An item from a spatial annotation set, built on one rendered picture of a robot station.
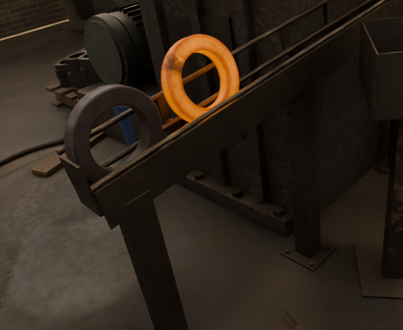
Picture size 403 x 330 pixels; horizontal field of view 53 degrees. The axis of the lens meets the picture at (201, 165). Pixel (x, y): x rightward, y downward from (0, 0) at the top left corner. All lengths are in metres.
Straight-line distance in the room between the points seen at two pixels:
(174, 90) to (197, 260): 0.75
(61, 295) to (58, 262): 0.18
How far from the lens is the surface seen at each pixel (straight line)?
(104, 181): 0.73
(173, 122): 0.86
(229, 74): 0.92
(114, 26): 2.11
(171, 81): 0.83
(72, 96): 2.88
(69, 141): 0.71
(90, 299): 1.44
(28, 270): 1.67
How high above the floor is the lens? 0.98
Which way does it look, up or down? 30 degrees down
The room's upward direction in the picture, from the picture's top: 11 degrees counter-clockwise
